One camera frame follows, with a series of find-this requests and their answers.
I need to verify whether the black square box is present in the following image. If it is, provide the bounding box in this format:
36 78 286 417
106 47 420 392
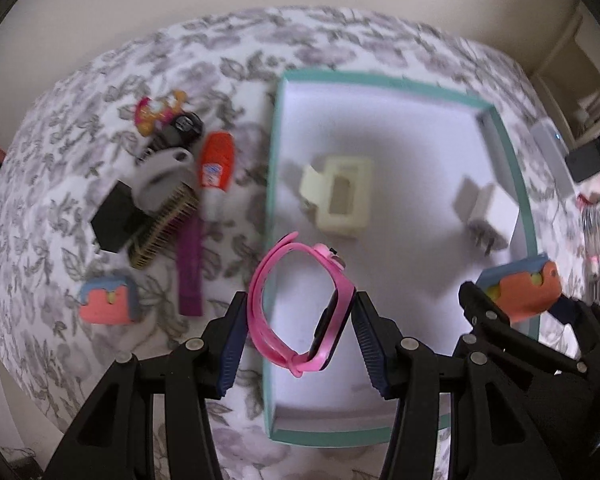
90 182 148 253

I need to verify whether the cream wooden shelf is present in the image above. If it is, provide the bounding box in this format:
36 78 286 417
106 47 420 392
530 0 600 151

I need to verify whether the purple lighter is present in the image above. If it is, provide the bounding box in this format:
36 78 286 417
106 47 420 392
176 212 206 317

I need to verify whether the white charger plug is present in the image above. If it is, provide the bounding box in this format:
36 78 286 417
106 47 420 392
454 176 521 258

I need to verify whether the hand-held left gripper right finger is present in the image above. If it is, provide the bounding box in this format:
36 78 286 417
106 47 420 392
352 291 565 480

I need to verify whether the white power device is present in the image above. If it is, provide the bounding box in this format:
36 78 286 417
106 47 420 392
530 119 576 196

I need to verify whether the cream hair claw clip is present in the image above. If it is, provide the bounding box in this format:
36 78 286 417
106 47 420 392
300 156 375 238

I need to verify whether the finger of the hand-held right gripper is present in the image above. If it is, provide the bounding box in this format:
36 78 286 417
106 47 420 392
546 297 600 377
458 283 587 377

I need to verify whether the orange blue purse toy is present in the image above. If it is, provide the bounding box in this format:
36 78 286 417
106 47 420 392
477 255 563 323
78 269 142 325

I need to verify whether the black power adapter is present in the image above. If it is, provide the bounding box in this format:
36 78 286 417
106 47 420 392
565 142 600 183

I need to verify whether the orange glue bottle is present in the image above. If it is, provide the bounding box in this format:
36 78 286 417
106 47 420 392
195 131 237 223

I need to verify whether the pink yellow keychain charm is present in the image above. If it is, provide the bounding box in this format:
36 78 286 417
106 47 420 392
134 90 188 137

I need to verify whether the gold patterned harmonica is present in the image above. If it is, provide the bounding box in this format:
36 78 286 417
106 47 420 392
128 185 201 269

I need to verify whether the pink wrist watch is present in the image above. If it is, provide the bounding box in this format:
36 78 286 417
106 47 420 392
247 231 356 378

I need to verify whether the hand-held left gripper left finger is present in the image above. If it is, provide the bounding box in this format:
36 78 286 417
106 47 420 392
42 290 251 480

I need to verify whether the teal cardboard box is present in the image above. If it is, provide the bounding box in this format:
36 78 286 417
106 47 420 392
262 67 540 448

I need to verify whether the floral printed blanket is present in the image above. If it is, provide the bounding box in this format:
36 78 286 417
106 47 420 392
0 6 600 480

